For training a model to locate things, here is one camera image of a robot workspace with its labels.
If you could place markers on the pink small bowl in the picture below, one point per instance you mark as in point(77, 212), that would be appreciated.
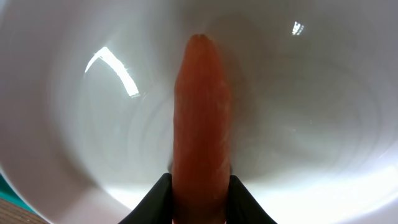
point(87, 103)

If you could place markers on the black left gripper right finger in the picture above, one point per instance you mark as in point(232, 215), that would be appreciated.
point(242, 207)

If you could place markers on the orange carrot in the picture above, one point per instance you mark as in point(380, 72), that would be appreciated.
point(202, 121)

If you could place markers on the teal serving tray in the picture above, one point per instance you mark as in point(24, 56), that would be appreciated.
point(9, 195)

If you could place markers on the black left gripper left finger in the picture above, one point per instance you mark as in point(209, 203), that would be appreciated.
point(156, 207)

